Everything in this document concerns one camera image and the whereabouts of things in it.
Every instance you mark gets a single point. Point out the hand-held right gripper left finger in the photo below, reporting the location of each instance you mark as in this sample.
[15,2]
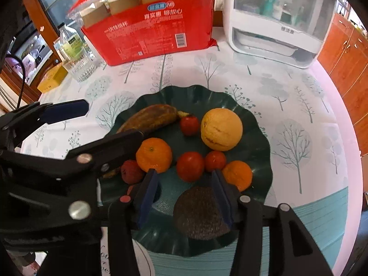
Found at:
[146,198]

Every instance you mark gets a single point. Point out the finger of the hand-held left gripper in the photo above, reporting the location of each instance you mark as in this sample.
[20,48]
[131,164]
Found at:
[66,109]
[120,146]

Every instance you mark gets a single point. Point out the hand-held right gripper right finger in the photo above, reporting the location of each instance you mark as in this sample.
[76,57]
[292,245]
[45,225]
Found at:
[221,198]

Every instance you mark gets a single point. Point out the orange mandarin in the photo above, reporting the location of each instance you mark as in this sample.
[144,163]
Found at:
[237,175]
[153,155]

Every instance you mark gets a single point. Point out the dark avocado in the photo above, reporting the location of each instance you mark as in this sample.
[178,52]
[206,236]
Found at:
[198,215]

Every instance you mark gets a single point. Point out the overripe brown banana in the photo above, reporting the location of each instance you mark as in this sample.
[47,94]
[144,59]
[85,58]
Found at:
[152,118]

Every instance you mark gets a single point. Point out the large red tomato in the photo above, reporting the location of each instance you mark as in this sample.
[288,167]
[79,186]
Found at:
[190,166]

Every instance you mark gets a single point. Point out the green leaf-shaped plate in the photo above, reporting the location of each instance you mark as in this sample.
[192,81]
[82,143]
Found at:
[253,138]

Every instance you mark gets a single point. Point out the large yellow citrus fruit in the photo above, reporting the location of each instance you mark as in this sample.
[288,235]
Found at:
[221,129]

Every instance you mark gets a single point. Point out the small red tomato with stem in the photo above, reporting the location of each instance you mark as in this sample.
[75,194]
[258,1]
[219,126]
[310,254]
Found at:
[189,126]

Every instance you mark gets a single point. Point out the small red lychee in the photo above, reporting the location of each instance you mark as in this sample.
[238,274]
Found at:
[131,172]

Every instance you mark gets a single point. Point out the yellow box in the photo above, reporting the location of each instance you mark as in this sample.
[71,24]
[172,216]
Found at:
[53,79]

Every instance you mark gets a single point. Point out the clear drinking glass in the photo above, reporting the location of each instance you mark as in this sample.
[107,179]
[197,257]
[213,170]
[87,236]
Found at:
[82,69]

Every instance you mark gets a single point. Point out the clear bottle with green label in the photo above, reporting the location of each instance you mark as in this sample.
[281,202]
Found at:
[70,43]

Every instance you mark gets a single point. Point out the glass door cabinet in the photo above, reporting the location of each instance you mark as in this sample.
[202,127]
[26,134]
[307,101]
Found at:
[51,8]

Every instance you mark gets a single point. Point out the red pack of paper cups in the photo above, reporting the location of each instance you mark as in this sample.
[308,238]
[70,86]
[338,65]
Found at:
[149,43]

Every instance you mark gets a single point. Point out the tree-print tablecloth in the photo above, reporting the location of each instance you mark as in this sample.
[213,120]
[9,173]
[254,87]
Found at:
[302,120]

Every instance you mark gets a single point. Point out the orange wooden cabinet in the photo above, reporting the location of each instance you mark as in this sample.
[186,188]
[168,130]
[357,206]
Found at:
[348,63]

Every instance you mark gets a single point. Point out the white countertop appliance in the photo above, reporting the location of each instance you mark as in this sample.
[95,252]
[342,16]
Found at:
[273,20]

